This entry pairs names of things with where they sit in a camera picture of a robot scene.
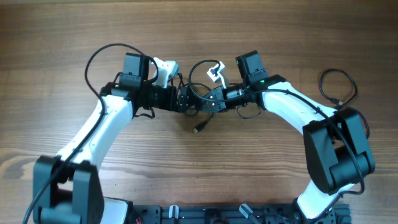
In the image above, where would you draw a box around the black usb cable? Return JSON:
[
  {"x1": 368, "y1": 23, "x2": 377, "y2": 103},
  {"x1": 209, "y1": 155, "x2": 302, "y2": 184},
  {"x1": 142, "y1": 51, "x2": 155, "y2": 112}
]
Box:
[
  {"x1": 169, "y1": 72, "x2": 218, "y2": 134},
  {"x1": 318, "y1": 68, "x2": 371, "y2": 139}
]

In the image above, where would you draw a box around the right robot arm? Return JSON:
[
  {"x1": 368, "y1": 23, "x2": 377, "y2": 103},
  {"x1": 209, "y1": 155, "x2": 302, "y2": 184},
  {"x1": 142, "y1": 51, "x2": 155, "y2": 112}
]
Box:
[{"x1": 196, "y1": 50, "x2": 376, "y2": 223}]

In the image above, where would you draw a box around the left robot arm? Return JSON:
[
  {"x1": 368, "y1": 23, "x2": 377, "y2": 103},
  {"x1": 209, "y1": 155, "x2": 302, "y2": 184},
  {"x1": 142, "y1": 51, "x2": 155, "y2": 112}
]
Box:
[{"x1": 24, "y1": 53, "x2": 179, "y2": 224}]

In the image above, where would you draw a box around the left camera black cable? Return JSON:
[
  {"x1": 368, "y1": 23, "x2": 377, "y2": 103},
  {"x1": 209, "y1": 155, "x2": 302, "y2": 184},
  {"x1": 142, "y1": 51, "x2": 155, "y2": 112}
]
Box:
[{"x1": 22, "y1": 43, "x2": 160, "y2": 224}]

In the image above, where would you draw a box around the camera black cable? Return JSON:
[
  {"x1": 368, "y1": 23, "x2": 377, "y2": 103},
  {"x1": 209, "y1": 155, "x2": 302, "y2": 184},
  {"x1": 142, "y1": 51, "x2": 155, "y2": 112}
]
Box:
[
  {"x1": 188, "y1": 59, "x2": 365, "y2": 215},
  {"x1": 22, "y1": 43, "x2": 160, "y2": 224}
]

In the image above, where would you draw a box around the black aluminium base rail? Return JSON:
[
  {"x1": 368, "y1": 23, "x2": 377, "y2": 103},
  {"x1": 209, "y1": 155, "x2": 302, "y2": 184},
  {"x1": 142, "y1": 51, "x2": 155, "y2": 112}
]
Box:
[{"x1": 130, "y1": 203, "x2": 352, "y2": 224}]

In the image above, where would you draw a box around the right camera black cable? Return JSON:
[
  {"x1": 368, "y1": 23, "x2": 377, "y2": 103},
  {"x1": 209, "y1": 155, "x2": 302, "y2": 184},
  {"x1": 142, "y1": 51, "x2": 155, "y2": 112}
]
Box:
[{"x1": 188, "y1": 59, "x2": 365, "y2": 215}]

